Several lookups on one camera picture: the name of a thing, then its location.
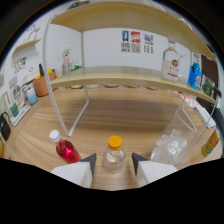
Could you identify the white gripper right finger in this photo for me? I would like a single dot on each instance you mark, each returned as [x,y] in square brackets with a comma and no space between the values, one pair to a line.
[155,170]

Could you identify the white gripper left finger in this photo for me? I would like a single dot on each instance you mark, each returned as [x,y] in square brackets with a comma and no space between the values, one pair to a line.
[75,173]

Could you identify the red liquid bottle white cap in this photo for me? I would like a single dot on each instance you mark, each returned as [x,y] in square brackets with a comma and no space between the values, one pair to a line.
[68,151]

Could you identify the clear bottle orange cap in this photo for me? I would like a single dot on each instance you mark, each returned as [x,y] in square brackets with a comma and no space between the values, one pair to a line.
[114,158]

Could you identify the yellow drink can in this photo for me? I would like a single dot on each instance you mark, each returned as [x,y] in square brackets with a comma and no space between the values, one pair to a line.
[211,144]

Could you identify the green cup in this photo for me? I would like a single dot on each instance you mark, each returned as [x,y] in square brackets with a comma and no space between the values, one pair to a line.
[14,110]

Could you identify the clear glass with ice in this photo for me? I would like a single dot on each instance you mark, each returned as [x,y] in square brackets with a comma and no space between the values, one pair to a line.
[173,143]

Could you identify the white notebook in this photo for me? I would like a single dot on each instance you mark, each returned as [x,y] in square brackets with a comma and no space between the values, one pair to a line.
[206,118]

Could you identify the white tray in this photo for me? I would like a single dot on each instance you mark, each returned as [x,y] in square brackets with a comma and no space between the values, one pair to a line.
[20,115]

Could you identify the black bag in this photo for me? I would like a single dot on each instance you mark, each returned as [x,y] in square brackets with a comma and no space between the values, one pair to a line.
[4,128]

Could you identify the white bowl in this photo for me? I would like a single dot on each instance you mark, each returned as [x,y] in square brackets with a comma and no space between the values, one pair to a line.
[92,86]
[110,85]

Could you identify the blue liquid bottle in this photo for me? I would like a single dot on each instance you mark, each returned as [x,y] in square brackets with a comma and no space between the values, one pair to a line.
[195,76]

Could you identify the clear bottle red label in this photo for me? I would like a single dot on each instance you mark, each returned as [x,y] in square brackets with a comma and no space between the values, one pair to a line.
[170,66]

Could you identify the green leafy plant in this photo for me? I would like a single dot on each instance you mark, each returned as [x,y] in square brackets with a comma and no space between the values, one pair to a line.
[76,67]

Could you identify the brown door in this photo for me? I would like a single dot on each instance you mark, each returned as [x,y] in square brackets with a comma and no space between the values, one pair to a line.
[210,68]

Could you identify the two-tier wooden white-frame rack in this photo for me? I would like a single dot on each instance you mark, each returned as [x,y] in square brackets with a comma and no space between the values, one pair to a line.
[116,76]

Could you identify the wooden wall shelf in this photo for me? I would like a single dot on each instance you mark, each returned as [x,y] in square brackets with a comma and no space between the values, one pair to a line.
[26,45]

